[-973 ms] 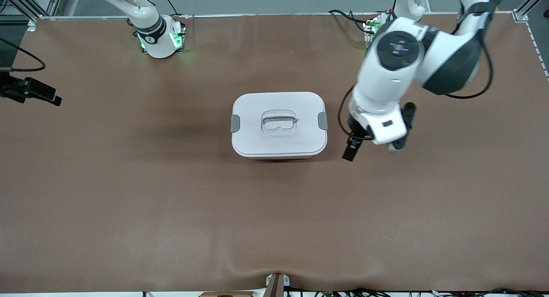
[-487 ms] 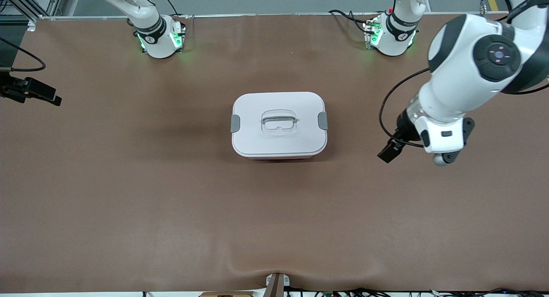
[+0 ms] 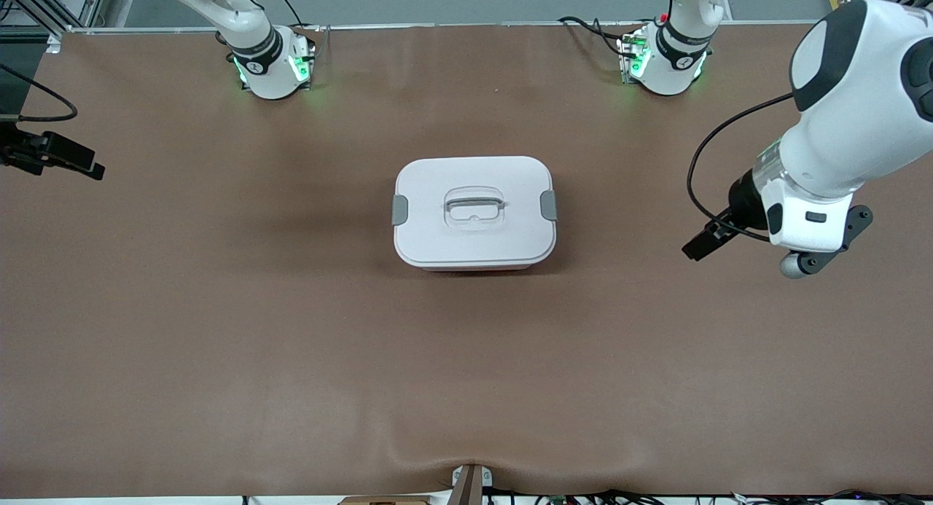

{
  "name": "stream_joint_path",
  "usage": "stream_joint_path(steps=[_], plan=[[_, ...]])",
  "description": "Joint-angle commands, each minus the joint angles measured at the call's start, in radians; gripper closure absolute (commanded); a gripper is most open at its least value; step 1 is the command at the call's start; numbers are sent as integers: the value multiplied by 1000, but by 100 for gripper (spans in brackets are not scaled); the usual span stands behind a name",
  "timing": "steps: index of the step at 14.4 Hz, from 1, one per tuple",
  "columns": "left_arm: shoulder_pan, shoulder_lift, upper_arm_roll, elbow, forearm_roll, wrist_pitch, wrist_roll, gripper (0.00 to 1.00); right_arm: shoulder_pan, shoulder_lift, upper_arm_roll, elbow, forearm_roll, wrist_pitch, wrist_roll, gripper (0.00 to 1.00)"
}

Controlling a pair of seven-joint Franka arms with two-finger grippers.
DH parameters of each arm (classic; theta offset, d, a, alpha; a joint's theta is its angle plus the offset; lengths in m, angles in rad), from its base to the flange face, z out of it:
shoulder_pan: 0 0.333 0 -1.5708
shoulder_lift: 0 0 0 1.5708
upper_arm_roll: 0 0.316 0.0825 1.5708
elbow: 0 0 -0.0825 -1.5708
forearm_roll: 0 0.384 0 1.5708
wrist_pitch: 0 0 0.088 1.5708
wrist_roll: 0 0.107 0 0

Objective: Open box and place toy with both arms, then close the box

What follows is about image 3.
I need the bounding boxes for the aluminium table edge rail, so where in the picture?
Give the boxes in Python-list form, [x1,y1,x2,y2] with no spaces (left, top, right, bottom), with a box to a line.
[66,20,824,35]

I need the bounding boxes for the metal table clamp bracket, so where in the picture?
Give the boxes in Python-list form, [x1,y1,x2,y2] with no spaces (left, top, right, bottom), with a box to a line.
[450,463,494,505]

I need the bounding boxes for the brown table mat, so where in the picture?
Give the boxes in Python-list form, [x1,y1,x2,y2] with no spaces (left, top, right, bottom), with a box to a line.
[0,24,933,500]

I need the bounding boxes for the black base cable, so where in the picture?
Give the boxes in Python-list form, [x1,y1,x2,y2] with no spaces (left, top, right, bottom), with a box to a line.
[558,15,631,60]
[273,0,314,28]

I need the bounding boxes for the aluminium frame extrusion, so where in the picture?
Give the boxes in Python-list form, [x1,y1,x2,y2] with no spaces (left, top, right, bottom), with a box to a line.
[0,0,110,54]

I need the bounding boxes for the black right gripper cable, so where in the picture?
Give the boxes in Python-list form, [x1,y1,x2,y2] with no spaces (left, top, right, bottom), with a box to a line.
[0,63,79,122]

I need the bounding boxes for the black right base cable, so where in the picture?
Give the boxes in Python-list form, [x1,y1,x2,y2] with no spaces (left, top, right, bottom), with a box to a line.
[273,0,314,28]

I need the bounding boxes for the white box lid grey clips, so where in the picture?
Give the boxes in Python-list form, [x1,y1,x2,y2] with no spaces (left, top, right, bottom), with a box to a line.
[392,155,558,267]

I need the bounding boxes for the pink translucent plastic box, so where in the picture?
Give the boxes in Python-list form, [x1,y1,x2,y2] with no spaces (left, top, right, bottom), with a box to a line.
[419,260,538,273]

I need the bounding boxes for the black left base cable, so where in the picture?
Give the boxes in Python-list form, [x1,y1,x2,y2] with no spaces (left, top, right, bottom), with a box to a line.
[558,15,631,60]

